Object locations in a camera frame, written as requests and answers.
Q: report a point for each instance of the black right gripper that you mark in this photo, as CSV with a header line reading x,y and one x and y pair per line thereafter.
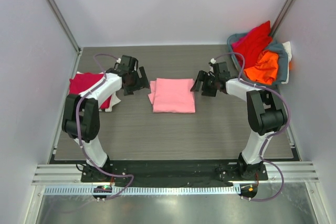
x,y
205,83

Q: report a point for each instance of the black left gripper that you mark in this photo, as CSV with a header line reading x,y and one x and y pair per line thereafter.
x,y
142,82

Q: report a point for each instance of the pink t shirt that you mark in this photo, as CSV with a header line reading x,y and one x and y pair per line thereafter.
x,y
172,96

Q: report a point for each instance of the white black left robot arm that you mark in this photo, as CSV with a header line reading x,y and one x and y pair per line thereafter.
x,y
81,119

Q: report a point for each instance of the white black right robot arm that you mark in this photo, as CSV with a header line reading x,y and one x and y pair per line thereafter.
x,y
266,112

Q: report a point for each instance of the folded crimson t shirt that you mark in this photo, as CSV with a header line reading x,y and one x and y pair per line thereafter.
x,y
83,81

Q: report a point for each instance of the teal laundry basket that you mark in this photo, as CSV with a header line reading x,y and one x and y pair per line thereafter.
x,y
230,41

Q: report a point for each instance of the orange t shirt in basket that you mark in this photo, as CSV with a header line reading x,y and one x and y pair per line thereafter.
x,y
266,68

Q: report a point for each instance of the red t shirt in basket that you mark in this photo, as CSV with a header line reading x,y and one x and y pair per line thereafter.
x,y
252,44

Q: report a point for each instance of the grey blue t shirt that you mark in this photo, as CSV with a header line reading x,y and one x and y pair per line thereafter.
x,y
282,76

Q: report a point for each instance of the white cloth in basket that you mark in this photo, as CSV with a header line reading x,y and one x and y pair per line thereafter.
x,y
287,48

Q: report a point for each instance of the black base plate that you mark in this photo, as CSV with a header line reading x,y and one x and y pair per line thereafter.
x,y
172,173

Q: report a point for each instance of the right aluminium frame post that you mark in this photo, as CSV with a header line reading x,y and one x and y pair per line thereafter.
x,y
281,16

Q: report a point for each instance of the aluminium frame post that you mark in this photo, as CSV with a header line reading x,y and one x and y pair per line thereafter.
x,y
60,19
281,16

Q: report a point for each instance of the slotted cable duct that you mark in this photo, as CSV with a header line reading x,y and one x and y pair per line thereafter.
x,y
96,190

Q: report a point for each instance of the left aluminium frame post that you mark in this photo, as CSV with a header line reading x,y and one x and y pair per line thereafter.
x,y
60,19

